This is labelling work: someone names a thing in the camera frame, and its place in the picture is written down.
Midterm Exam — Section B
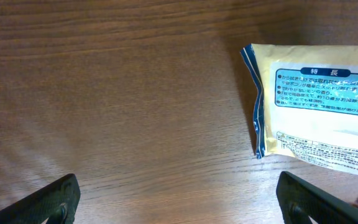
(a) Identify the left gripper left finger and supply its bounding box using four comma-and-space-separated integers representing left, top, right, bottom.
0, 174, 81, 224

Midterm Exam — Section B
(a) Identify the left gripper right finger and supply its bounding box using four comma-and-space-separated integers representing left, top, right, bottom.
276, 171, 358, 224

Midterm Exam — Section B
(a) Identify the yellow wet wipes pack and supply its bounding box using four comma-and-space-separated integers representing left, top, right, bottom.
241, 44, 358, 175

